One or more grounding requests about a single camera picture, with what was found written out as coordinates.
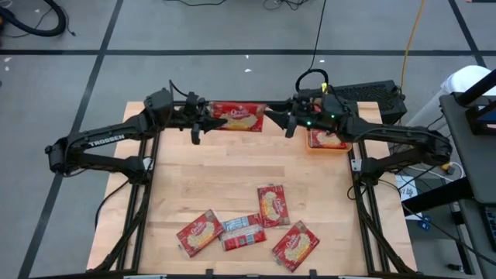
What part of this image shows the dark keyboard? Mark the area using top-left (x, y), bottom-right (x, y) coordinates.
top-left (482, 205), bottom-right (496, 253)

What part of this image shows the black desk leg bar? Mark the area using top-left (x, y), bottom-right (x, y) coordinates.
top-left (401, 177), bottom-right (476, 216)

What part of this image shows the dark monitor with blue screen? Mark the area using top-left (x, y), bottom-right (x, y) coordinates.
top-left (464, 103), bottom-right (496, 136)

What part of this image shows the thin black base cable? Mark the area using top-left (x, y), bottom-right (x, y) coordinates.
top-left (94, 178), bottom-right (131, 230)

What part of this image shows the white cylindrical bin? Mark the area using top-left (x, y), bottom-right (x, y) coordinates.
top-left (404, 64), bottom-right (494, 139)

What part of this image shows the white paper sheet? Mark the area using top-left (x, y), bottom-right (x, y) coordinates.
top-left (395, 176), bottom-right (419, 202)

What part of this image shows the red Orville popcorn bag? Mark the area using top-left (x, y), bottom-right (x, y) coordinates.
top-left (257, 184), bottom-right (291, 229)
top-left (219, 213), bottom-right (267, 252)
top-left (175, 208), bottom-right (226, 259)
top-left (308, 129), bottom-right (349, 150)
top-left (208, 101), bottom-right (268, 133)
top-left (271, 220), bottom-right (321, 273)

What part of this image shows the yellow floor cable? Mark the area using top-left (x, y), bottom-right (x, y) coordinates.
top-left (398, 0), bottom-right (432, 158)

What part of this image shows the thick black vacuum hose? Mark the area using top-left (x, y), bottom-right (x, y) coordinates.
top-left (0, 0), bottom-right (67, 38)

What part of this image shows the black slanted post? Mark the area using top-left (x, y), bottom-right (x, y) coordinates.
top-left (456, 68), bottom-right (496, 106)

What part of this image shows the orange plastic basket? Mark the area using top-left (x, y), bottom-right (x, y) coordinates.
top-left (305, 127), bottom-right (353, 155)

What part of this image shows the black looped floor cable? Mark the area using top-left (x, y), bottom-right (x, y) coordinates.
top-left (294, 0), bottom-right (329, 97)

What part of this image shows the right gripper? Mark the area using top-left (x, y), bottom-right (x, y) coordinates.
top-left (263, 91), bottom-right (325, 140)

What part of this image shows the grey desk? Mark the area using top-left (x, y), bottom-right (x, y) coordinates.
top-left (439, 92), bottom-right (496, 205)

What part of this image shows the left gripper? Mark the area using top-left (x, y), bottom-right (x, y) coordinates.
top-left (179, 91), bottom-right (229, 146)

